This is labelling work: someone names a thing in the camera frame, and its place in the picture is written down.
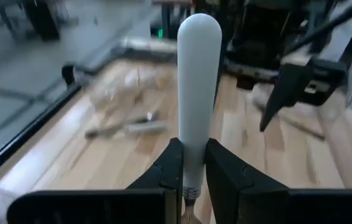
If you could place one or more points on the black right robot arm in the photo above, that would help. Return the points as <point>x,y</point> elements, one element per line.
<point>256,37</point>

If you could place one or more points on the black equipment base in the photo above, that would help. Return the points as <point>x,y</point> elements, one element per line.
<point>41,18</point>

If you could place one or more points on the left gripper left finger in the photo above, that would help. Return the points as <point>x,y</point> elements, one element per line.
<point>116,208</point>

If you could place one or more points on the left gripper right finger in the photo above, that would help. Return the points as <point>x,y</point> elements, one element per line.
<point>272,208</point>

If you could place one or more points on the clear plastic bin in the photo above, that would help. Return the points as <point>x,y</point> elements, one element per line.
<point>116,93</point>

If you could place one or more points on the black fork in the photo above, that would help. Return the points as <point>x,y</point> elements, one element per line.
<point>113,129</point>

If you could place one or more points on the black frame clamp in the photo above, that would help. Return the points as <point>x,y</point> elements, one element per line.
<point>68,74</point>

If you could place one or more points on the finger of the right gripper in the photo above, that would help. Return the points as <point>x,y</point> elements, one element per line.
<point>291,90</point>

